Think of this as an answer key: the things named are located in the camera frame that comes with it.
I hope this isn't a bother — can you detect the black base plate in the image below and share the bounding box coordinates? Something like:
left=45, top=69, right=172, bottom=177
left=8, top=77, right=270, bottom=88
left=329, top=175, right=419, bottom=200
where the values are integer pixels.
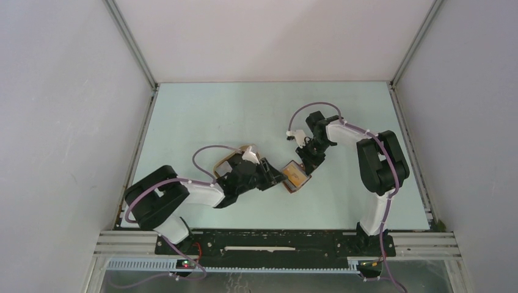
left=178, top=229, right=396, bottom=269

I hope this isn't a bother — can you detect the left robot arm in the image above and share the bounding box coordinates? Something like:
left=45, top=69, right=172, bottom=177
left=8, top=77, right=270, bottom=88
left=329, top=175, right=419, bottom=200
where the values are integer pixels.
left=124, top=154, right=287, bottom=254

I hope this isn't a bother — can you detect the white cable duct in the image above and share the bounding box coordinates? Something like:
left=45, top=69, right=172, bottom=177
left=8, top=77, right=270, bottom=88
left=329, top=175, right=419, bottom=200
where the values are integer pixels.
left=106, top=258, right=381, bottom=274

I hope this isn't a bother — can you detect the beige card tray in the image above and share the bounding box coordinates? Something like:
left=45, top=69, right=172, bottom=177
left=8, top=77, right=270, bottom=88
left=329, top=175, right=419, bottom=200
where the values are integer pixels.
left=213, top=145, right=261, bottom=178

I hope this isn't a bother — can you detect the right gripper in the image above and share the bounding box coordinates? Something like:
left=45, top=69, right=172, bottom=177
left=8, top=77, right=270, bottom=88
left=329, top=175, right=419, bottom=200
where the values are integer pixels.
left=295, top=138, right=332, bottom=176

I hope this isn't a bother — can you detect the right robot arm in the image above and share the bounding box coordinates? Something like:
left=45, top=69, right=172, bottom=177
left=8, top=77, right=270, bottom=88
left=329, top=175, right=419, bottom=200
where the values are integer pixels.
left=286, top=111, right=410, bottom=255

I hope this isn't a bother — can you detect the orange yellow card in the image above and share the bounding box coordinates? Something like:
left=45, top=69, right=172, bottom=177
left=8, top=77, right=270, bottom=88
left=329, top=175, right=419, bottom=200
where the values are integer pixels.
left=282, top=161, right=307, bottom=187

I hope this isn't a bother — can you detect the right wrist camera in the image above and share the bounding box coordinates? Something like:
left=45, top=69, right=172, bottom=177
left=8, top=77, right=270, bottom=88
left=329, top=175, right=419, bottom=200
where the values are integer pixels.
left=286, top=129, right=307, bottom=148

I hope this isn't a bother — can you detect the aluminium frame rail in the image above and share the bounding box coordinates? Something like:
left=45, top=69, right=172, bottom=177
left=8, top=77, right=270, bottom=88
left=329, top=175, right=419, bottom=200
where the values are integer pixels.
left=94, top=231, right=461, bottom=261

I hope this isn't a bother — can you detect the brown leather card holder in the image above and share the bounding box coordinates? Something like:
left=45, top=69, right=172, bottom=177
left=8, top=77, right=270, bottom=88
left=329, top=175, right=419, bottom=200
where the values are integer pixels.
left=281, top=160, right=312, bottom=194

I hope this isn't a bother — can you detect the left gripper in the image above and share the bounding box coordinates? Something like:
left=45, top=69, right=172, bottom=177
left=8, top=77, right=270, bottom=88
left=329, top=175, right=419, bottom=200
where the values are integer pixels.
left=236, top=157, right=287, bottom=195

